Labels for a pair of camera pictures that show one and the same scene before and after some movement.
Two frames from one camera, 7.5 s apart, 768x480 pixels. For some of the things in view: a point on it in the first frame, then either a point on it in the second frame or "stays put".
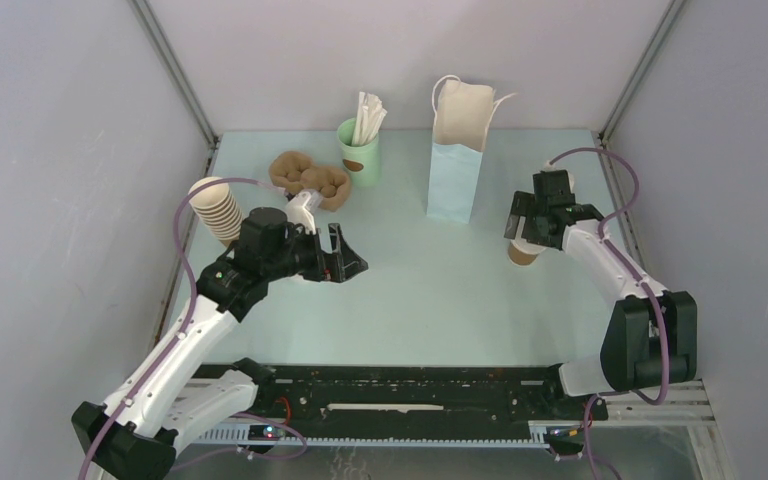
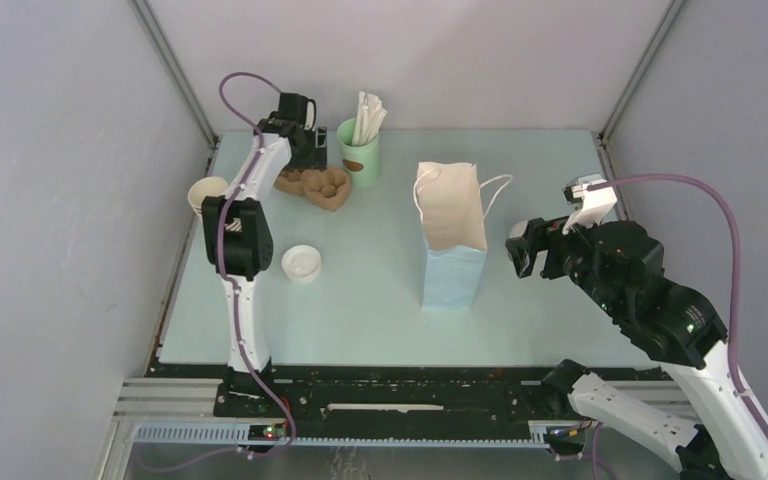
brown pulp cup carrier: (295, 172) stays put
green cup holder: (363, 161) stays put
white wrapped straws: (369, 119) stays put
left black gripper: (334, 269) → (317, 156)
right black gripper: (522, 206) → (547, 232)
